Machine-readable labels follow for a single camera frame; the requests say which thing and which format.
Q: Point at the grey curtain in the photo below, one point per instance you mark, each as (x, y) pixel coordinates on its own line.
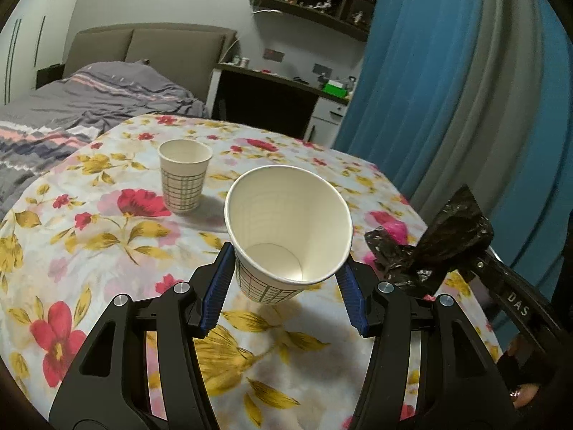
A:
(492, 98)

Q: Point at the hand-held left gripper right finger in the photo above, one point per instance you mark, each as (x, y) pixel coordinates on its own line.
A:
(353, 300)

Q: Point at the grey striped duvet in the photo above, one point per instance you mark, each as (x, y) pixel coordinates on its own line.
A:
(89, 103)

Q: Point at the checked paper cup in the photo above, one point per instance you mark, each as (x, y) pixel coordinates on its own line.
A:
(286, 215)
(183, 183)

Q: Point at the person's right hand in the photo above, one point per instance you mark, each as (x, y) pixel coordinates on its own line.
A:
(526, 396)

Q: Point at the black nightstand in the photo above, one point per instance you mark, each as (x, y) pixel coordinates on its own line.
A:
(49, 76)

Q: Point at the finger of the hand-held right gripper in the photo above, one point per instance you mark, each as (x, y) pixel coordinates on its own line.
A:
(481, 266)

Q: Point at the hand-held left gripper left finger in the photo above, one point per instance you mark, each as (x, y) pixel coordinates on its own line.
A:
(217, 286)

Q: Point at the white wardrobe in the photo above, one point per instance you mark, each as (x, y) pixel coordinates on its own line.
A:
(49, 31)

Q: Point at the dark wall shelf unit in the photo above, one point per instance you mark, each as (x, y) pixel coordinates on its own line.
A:
(313, 13)

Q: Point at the dark desk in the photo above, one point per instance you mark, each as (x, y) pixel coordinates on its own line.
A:
(268, 98)

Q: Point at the grey upholstered bed headboard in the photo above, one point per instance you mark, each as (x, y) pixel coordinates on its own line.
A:
(179, 53)

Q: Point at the blue curtain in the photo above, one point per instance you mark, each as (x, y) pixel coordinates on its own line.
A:
(546, 165)
(403, 76)

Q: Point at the green box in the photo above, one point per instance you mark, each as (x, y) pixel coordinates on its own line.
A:
(335, 88)

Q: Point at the white drawer cabinet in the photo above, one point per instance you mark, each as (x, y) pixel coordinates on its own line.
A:
(327, 121)

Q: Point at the black plastic bag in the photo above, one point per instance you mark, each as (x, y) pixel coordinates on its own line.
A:
(452, 237)

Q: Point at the floral tablecloth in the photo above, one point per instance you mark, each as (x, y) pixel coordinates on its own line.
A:
(112, 251)

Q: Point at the dark wall socket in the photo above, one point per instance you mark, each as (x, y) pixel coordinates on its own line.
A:
(322, 69)
(273, 54)

